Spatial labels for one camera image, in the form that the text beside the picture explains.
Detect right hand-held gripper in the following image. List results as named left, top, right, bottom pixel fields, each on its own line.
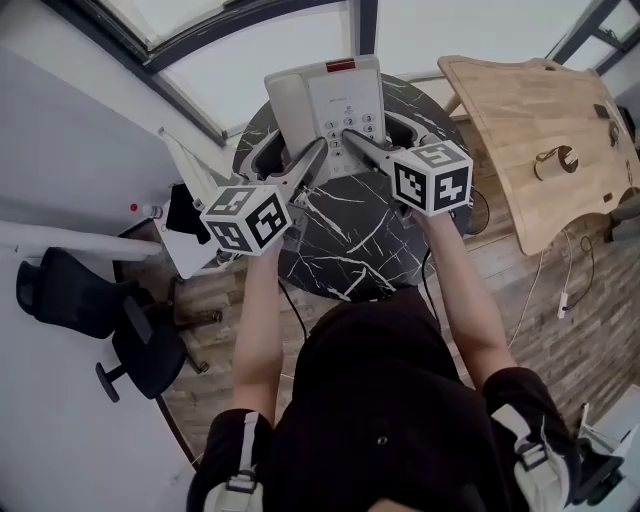
left=340, top=113, right=475, bottom=224

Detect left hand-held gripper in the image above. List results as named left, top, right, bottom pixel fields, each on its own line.
left=199, top=127, right=329, bottom=262

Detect white telephone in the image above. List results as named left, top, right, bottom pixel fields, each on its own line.
left=263, top=53, right=389, bottom=184

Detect person's right forearm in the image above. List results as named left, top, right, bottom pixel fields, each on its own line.
left=422, top=212, right=516, bottom=389

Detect person's left forearm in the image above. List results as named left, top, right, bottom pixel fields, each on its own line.
left=232, top=249, right=286, bottom=426

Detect black marble round table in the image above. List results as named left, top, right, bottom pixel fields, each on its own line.
left=232, top=72, right=474, bottom=303

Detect black cloth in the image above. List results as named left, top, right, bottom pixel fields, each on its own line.
left=164, top=183, right=212, bottom=246

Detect white side table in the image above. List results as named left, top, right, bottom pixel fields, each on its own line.
left=157, top=127, right=236, bottom=281

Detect light wooden desk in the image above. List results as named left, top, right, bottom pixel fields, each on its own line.
left=437, top=55, right=640, bottom=257

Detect white desk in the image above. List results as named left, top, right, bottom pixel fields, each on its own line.
left=0, top=219, right=164, bottom=261

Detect black office chair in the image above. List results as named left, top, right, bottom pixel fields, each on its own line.
left=15, top=247, right=224, bottom=405

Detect person's black clothing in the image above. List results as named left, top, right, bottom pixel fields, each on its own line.
left=187, top=289, right=584, bottom=512

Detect black window frame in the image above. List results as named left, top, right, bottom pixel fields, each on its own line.
left=42, top=0, right=381, bottom=149

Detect black cable loop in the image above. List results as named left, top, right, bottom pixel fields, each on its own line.
left=467, top=187, right=491, bottom=236

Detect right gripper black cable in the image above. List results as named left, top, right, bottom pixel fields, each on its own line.
left=422, top=247, right=444, bottom=331

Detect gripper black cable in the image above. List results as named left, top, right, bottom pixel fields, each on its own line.
left=277, top=279, right=309, bottom=341
left=422, top=247, right=444, bottom=331

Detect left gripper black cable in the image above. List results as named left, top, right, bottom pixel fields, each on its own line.
left=277, top=279, right=309, bottom=341

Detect white cylinder with brown strap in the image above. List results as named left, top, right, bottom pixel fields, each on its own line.
left=534, top=144, right=580, bottom=180

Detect white power strip cable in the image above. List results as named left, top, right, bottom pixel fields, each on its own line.
left=507, top=227, right=574, bottom=351

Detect thin black floor cable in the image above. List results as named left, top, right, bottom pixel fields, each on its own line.
left=564, top=234, right=596, bottom=309

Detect left grey shoulder strap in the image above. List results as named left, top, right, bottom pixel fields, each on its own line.
left=202, top=410, right=261, bottom=512

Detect grey shoulder strap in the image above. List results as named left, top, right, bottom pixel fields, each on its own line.
left=202, top=410, right=261, bottom=512
left=489, top=403, right=569, bottom=512

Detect right grey shoulder strap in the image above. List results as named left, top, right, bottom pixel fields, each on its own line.
left=489, top=403, right=569, bottom=512

